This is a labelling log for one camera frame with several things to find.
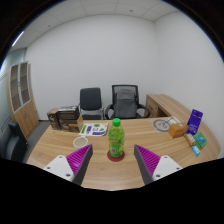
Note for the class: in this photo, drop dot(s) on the flat dark brown box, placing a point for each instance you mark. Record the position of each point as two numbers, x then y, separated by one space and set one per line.
68 112

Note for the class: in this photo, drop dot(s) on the small green box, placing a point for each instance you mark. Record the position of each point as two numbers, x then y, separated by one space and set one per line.
200 140

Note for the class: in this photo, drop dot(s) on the black mesh office chair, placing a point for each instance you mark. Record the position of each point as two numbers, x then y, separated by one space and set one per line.
143 110

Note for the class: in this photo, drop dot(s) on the wooden shelf cabinet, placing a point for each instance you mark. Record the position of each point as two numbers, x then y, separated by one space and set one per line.
23 113

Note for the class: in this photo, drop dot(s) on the white sticker sheet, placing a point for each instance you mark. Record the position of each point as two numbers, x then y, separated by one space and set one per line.
94 129

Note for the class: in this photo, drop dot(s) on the armless black office chair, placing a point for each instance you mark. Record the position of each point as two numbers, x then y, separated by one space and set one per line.
90 100

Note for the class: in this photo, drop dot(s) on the wooden side desk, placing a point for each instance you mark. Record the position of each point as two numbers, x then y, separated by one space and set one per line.
160 103

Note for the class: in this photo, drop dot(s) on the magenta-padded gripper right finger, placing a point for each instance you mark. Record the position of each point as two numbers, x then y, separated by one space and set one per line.
165 166

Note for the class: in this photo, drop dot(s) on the tall dark brown box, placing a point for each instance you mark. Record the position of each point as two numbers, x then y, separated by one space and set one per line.
52 118

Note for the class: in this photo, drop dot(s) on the round grey pad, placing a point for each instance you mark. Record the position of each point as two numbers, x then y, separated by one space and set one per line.
161 125

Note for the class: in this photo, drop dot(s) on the small blue box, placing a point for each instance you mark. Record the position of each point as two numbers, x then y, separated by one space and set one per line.
196 150

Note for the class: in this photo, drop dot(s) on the long ceiling light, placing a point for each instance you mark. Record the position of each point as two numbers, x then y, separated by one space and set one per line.
18 38

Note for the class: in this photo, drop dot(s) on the flat round red coaster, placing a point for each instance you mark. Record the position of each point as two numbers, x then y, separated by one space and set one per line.
116 159

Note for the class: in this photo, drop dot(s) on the small orange box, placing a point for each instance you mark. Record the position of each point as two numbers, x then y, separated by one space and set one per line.
177 130

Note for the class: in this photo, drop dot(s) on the green drink bottle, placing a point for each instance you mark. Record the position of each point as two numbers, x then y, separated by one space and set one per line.
116 140

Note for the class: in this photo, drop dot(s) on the white and brown mug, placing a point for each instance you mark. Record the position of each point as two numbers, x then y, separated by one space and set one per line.
80 142

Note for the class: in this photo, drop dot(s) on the small yellowish box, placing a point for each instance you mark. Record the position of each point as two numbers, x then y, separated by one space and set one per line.
190 139

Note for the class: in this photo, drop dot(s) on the grey backpack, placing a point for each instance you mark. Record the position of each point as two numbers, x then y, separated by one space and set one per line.
125 103

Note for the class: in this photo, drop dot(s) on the dark brown box, tan flap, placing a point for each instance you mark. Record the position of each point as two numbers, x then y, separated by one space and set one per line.
70 126

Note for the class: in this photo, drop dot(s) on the black leather armchair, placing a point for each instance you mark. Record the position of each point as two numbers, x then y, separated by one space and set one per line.
13 143

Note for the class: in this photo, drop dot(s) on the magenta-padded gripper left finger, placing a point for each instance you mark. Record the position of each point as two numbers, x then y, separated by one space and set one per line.
61 165

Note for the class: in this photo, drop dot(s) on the purple standing card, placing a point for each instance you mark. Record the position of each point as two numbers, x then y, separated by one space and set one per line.
194 121

